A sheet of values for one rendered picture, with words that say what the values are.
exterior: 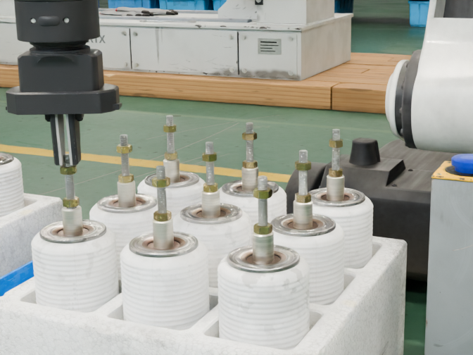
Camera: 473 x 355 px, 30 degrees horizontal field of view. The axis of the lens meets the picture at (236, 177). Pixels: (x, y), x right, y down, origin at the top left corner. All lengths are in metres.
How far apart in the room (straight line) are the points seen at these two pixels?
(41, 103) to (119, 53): 2.46
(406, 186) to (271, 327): 0.57
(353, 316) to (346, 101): 2.03
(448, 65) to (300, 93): 1.81
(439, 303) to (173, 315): 0.31
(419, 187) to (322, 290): 0.44
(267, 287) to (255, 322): 0.04
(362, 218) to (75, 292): 0.36
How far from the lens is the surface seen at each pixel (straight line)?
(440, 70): 1.23
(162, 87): 3.26
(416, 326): 1.38
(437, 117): 1.23
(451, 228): 1.02
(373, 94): 2.94
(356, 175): 1.43
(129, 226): 1.08
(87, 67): 0.96
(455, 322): 1.06
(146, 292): 0.94
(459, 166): 1.01
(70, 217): 1.01
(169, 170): 1.21
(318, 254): 0.99
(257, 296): 0.88
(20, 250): 1.36
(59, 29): 0.94
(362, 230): 1.11
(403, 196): 1.39
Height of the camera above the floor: 0.58
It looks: 15 degrees down
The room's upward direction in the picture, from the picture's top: 1 degrees counter-clockwise
